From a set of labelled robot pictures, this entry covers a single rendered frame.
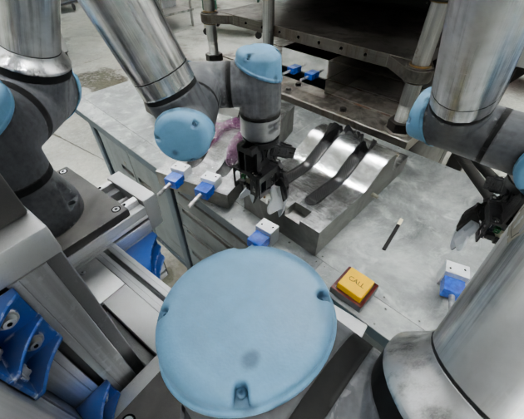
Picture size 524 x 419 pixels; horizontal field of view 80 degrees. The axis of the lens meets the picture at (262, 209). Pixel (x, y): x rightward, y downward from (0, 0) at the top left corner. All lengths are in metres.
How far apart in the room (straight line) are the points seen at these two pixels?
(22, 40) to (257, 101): 0.35
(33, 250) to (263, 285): 0.20
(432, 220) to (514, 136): 0.56
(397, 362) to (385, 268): 0.66
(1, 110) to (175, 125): 0.25
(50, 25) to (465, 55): 0.55
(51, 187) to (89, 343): 0.29
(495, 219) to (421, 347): 0.49
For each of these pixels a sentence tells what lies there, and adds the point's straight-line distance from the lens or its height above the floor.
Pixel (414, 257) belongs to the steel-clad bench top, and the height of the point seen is 0.80.
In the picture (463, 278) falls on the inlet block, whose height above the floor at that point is 0.85.
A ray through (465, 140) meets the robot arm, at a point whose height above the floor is 1.23.
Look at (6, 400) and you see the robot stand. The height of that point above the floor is 1.18.
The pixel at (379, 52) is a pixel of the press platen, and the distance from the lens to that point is 1.44.
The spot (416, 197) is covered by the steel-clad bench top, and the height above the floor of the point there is 0.80.
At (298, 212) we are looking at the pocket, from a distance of 0.83.
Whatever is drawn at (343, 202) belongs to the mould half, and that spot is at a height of 0.89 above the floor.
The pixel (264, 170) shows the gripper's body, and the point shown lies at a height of 1.07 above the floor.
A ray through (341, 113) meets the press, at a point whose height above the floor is 0.79.
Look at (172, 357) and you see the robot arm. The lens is 0.20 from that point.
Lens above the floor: 1.44
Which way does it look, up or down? 44 degrees down
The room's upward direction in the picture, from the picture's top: straight up
